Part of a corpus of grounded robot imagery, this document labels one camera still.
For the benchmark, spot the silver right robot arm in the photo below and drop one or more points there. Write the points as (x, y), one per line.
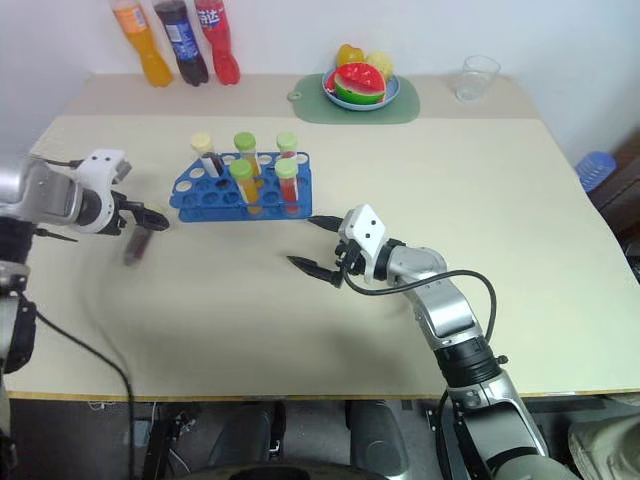
(450, 310)

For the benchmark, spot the pale grey rounded object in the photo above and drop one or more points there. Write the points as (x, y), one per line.
(607, 440)

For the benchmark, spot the blue plastic stool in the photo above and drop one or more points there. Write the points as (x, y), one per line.
(595, 170)

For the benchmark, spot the blue plate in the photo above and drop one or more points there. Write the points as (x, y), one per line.
(360, 106)

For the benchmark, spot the blue test tube rack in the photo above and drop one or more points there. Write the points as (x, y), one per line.
(210, 197)

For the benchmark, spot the green cutting mat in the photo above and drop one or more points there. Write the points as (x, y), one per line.
(405, 107)

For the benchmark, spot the dark rounded shape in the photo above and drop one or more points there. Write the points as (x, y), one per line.
(250, 435)
(377, 440)

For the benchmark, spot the dark brown furniture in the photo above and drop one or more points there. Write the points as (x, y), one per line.
(622, 195)

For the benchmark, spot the green-capped red test tube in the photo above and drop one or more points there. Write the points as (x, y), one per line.
(287, 142)
(287, 172)

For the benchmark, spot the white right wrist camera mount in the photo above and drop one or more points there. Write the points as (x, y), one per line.
(367, 230)

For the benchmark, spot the clear plastic cup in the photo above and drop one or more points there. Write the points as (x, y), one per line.
(475, 80)

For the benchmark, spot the yellow-capped dark red test tube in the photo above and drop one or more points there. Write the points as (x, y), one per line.
(202, 144)

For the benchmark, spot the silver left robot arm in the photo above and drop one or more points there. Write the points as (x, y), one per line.
(47, 192)

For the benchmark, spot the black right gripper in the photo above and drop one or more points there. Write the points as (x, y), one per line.
(350, 260)

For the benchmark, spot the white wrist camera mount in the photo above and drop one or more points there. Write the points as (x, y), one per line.
(102, 167)
(367, 230)

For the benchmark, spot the pale yellow toy fruit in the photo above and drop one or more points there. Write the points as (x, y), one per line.
(382, 62)

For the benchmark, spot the red soda bottle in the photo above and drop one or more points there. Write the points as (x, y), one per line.
(220, 45)

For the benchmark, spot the yellow toy pepper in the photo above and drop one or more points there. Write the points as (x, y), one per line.
(350, 54)

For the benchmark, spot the orange soda bottle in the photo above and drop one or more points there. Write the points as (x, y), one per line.
(145, 50)

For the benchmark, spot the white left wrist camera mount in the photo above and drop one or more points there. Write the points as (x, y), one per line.
(102, 167)

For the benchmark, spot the toy watermelon slice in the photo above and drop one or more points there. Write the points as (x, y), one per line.
(360, 82)

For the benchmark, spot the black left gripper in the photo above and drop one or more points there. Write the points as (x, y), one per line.
(121, 210)

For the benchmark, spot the green-capped orange test tube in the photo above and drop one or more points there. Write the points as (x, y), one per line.
(242, 172)
(245, 142)

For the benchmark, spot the dark cola bottle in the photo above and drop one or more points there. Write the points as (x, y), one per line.
(182, 45)

